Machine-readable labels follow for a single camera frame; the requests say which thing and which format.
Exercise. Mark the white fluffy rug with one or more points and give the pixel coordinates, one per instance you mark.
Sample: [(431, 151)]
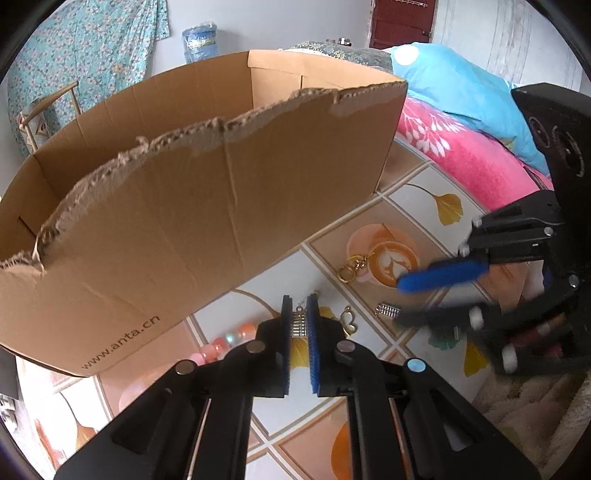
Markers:
[(531, 415)]

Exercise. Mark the light blue pillow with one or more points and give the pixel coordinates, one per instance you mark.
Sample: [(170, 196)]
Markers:
[(461, 92)]

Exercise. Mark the gold keyring charm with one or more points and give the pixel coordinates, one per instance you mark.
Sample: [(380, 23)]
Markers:
[(356, 264)]

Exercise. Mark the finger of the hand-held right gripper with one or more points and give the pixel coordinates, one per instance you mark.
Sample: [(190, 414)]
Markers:
[(429, 318), (438, 277)]

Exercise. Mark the blue water bottle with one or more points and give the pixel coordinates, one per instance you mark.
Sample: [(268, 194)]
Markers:
[(201, 41)]

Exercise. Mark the torn cardboard box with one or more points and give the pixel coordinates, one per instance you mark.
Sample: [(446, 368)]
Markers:
[(184, 221)]

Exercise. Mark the silver abacus charm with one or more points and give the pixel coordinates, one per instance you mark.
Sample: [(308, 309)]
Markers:
[(387, 309), (299, 325)]

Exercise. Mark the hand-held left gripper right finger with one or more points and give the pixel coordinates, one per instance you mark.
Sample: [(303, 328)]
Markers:
[(315, 355)]

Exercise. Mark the wooden chair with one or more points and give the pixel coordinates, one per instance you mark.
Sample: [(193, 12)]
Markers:
[(39, 131)]

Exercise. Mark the dark red door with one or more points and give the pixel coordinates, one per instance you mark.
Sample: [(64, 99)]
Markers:
[(401, 23)]

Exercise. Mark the pink floral blanket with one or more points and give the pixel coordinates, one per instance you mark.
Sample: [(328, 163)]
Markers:
[(461, 157)]

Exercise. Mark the blue floral cloth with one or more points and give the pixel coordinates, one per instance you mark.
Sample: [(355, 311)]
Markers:
[(92, 46)]

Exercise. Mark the small red object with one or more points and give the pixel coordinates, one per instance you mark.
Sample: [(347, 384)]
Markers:
[(342, 40)]

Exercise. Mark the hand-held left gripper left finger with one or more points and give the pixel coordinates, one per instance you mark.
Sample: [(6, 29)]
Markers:
[(277, 360)]

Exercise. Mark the grey fuzzy blanket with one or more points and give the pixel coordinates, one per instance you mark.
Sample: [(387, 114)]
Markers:
[(351, 55)]

